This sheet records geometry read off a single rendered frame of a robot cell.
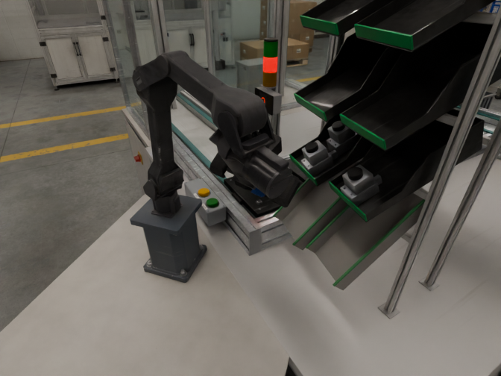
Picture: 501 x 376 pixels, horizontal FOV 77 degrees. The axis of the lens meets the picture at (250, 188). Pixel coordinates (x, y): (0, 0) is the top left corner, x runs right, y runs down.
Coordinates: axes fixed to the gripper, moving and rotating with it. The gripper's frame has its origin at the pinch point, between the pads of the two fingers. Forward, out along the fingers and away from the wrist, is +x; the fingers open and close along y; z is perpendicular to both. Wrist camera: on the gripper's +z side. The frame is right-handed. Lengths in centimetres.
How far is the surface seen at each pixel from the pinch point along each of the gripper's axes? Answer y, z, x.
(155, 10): 115, 69, 36
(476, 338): -55, -3, 37
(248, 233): 7.8, -8.0, 29.1
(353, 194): -17.8, 7.5, 3.9
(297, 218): -3.9, 2.2, 26.6
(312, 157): -5.5, 12.5, 5.2
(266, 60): 31, 46, 22
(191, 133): 77, 26, 66
